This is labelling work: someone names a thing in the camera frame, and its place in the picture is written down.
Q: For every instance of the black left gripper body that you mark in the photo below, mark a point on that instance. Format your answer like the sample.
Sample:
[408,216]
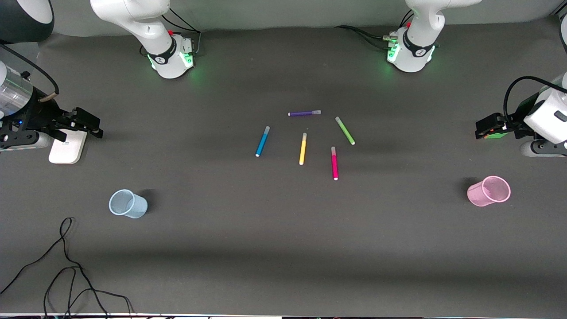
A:
[522,109]

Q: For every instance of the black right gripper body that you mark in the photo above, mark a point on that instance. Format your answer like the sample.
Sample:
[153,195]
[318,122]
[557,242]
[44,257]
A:
[39,114]

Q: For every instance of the pink marker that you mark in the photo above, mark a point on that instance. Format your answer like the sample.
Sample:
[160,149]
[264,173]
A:
[334,164]

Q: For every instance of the blue marker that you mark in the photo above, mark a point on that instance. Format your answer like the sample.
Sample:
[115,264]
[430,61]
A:
[262,141]

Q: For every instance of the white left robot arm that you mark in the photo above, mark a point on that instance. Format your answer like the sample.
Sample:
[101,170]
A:
[418,48]

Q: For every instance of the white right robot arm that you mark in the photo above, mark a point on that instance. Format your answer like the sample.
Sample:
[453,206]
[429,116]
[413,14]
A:
[146,26]

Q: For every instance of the colourful puzzle cube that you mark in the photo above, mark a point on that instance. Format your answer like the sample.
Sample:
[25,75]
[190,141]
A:
[495,135]

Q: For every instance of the white flat stand device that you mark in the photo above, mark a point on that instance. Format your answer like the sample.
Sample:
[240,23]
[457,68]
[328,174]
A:
[66,150]

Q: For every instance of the translucent pink plastic cup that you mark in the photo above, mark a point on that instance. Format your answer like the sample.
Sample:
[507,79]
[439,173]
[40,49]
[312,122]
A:
[483,195]

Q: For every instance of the translucent blue plastic cup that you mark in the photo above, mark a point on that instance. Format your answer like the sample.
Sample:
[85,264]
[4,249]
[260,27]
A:
[133,206]

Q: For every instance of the green marker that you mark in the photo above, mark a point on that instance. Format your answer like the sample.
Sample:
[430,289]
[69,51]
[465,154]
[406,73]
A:
[345,130]

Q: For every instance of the yellow marker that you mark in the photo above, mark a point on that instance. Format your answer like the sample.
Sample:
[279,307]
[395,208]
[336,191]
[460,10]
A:
[303,149]

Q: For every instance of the purple marker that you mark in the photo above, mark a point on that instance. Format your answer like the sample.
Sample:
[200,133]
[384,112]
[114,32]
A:
[303,113]

